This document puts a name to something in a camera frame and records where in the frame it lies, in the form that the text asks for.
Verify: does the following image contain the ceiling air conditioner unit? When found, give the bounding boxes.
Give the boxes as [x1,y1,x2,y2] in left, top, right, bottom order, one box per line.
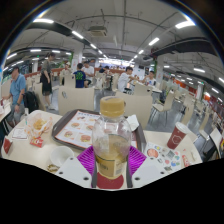
[88,25,108,38]

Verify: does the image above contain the white paper napkin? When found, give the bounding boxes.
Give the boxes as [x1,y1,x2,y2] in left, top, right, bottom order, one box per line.
[126,114,140,132]

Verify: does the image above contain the crumpled food wrapper bag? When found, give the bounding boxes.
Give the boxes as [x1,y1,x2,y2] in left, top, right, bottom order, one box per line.
[24,111,54,139]

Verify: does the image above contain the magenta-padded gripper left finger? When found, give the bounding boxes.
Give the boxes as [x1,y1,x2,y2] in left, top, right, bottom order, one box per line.
[54,145,100,189]

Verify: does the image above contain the clear bottle with yellow cap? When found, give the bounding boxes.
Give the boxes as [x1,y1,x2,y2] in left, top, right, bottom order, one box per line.
[92,96,133,180]

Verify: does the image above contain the small red box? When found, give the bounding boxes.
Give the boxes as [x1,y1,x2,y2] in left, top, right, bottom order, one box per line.
[3,136,14,154]

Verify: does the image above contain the dark food tray with paper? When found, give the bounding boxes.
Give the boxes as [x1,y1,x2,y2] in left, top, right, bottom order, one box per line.
[51,109,147,153]

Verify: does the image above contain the group of beige chairs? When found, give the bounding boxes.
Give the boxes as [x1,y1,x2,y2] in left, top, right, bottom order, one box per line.
[133,79,224,141]

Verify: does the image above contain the red paper cup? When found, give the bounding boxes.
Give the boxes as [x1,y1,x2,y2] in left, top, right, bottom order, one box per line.
[166,121,190,150]

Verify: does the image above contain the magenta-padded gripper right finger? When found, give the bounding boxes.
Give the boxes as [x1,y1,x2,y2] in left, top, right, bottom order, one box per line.
[125,145,171,189]

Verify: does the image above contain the person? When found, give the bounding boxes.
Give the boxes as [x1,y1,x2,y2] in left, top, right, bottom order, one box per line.
[3,65,27,126]
[117,65,134,93]
[82,60,95,86]
[40,52,56,109]
[73,63,88,89]
[143,70,158,88]

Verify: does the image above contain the small red sauce packet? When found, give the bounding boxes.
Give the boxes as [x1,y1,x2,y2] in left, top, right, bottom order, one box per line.
[181,154,191,168]

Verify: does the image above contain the houndstooth mug with gold handle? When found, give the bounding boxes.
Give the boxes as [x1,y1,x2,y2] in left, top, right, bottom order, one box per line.
[46,145,75,174]

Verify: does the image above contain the white dining table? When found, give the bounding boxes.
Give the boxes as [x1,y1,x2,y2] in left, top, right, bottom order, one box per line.
[209,128,224,161]

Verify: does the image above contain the black backpack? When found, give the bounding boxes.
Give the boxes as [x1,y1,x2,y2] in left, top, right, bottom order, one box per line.
[23,90,40,114]

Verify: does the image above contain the ceiling lights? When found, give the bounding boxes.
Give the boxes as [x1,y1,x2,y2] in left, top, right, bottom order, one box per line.
[3,18,224,104]

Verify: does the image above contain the printed food flyer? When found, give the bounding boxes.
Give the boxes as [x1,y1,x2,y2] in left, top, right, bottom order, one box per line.
[143,141,184,172]

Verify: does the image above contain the white paper card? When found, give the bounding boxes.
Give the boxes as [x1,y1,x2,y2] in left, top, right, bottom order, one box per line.
[11,127,29,140]

